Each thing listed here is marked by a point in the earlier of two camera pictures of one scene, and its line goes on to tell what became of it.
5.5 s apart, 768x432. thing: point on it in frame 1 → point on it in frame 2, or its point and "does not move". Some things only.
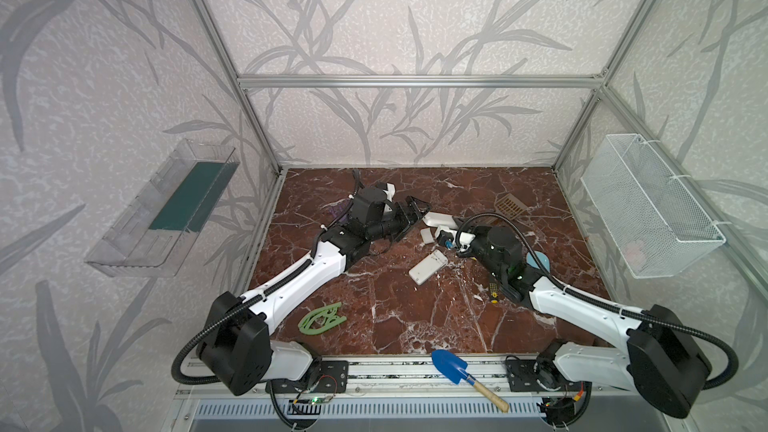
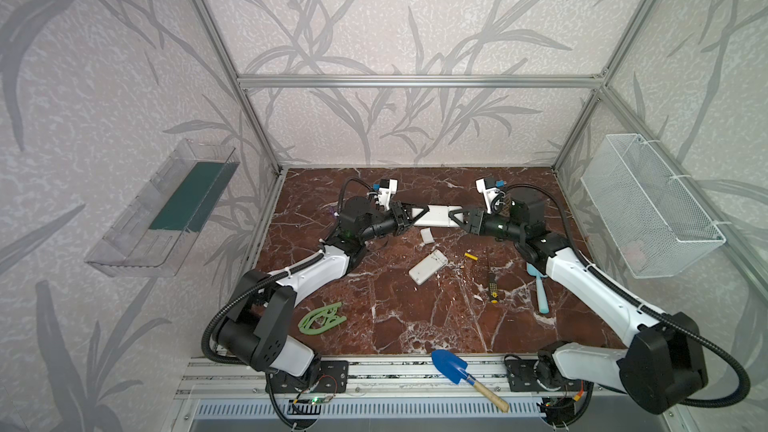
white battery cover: x=427 y=235 does not move
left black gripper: x=405 y=214 does not move
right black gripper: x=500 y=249 → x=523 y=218
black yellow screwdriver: x=494 y=291 does not move
